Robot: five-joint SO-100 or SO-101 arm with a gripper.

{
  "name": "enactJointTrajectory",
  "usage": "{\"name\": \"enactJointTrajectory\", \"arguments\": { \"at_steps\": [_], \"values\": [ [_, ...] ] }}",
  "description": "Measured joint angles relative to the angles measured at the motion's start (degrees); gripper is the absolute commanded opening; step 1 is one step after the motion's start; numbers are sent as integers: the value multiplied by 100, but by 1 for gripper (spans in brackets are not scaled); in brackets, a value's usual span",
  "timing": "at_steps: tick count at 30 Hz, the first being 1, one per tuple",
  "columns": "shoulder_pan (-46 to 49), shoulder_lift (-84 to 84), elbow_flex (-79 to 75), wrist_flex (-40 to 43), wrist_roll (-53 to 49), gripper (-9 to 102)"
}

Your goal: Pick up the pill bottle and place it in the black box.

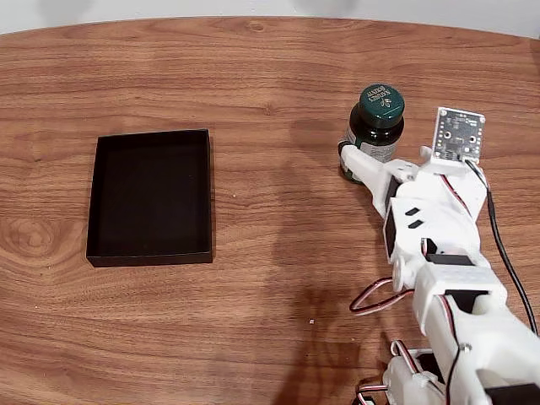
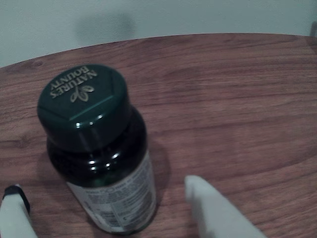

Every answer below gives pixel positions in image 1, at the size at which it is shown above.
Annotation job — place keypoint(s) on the green pill bottle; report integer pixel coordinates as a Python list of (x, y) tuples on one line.
[(381, 105)]

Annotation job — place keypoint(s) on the black open box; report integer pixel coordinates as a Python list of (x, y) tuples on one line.
[(147, 198)]

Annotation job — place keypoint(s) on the circuit board camera on mount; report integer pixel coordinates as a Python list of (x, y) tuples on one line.
[(457, 133)]

